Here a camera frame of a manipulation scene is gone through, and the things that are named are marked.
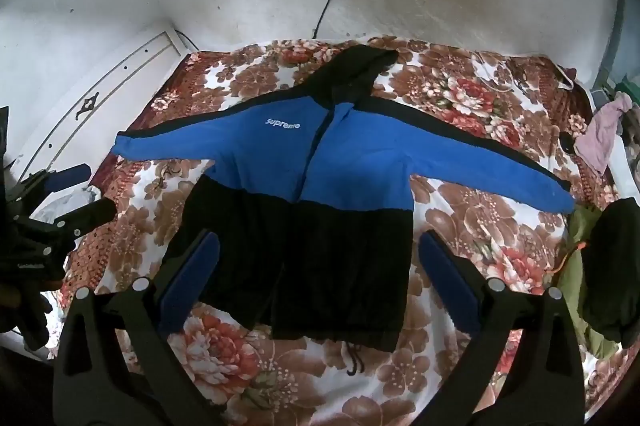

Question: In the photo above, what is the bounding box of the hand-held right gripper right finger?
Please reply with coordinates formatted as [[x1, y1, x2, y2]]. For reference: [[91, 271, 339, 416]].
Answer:
[[415, 230, 586, 426]]

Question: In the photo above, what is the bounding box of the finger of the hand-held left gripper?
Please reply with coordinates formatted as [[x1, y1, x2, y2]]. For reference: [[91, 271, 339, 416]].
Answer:
[[12, 162, 94, 207], [14, 197, 119, 257]]

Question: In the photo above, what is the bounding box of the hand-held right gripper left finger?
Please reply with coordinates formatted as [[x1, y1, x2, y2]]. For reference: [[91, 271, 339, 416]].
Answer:
[[52, 230, 221, 426]]

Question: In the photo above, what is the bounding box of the blue and black hooded jacket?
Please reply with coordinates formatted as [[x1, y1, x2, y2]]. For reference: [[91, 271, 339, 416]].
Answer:
[[111, 45, 576, 378]]

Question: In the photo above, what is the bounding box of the person's left hand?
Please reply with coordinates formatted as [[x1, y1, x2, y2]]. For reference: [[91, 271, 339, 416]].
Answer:
[[0, 278, 54, 353]]

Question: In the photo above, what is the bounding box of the floral blanket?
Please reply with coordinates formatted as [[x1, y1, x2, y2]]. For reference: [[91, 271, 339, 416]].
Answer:
[[50, 35, 626, 426]]

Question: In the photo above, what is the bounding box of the white panelled headboard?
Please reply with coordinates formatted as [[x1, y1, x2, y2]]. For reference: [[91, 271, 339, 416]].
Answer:
[[10, 28, 189, 187]]

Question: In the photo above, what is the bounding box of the olive green cloth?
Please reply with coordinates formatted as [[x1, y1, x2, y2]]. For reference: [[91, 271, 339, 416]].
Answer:
[[557, 206, 622, 360]]

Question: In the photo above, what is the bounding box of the black cloth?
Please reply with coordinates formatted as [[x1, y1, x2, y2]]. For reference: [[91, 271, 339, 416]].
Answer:
[[582, 197, 640, 350]]

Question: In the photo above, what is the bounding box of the pink cloth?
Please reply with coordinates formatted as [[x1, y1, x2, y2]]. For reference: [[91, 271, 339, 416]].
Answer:
[[575, 92, 634, 175]]

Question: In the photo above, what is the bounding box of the orange cord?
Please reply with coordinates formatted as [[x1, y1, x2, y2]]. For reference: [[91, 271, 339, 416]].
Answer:
[[550, 242, 587, 278]]

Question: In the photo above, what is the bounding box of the white thin cable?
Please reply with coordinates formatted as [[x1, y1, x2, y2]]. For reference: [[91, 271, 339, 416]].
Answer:
[[472, 51, 517, 95]]

